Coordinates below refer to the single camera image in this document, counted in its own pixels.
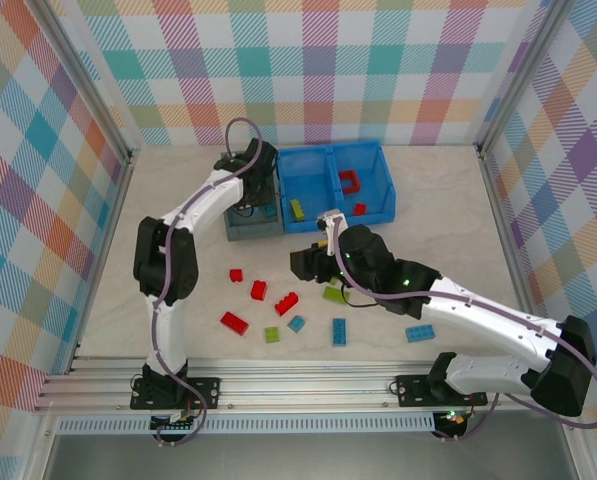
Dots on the grey plastic bin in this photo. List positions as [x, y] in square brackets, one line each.
[253, 231]

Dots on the red stepped lego brick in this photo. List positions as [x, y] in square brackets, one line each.
[286, 303]

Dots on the blue two-compartment plastic bin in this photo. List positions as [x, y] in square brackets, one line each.
[308, 175]

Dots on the small blue lego brick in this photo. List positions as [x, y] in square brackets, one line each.
[296, 324]

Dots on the small red lego brick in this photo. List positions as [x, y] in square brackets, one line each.
[236, 275]

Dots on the red square frame lego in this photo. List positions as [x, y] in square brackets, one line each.
[350, 189]

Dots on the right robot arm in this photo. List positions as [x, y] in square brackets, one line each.
[478, 310]

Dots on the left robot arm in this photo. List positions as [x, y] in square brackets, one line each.
[165, 260]

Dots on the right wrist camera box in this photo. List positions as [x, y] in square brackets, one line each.
[330, 220]

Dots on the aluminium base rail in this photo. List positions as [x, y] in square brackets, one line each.
[303, 385]

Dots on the right aluminium side rail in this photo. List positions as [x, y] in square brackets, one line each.
[500, 215]

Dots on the aluminium side rail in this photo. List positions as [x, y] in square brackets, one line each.
[500, 215]
[109, 235]

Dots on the left aluminium side rail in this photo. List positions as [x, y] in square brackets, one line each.
[109, 235]

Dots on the left aluminium frame post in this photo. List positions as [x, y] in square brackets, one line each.
[93, 85]

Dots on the aluminium frame post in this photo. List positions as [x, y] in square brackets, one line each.
[93, 85]
[520, 75]

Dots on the right aluminium frame post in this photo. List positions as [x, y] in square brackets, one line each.
[520, 75]

